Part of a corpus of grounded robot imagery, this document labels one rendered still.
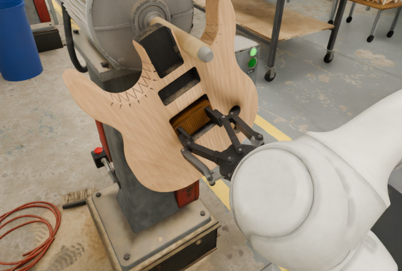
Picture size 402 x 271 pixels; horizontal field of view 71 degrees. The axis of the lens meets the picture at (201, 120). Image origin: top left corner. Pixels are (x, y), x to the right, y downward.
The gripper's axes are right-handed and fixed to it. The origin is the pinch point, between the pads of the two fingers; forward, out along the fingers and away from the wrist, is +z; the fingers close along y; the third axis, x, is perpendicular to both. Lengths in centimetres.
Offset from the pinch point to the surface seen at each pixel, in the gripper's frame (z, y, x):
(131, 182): 34, -23, -42
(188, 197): 32, -8, -71
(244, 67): 16.6, 26.5, -10.3
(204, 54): -5.0, 4.5, 17.4
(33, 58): 285, -46, -75
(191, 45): -1.5, 4.3, 18.0
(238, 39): 23.8, 31.5, -5.5
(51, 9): 447, 3, -85
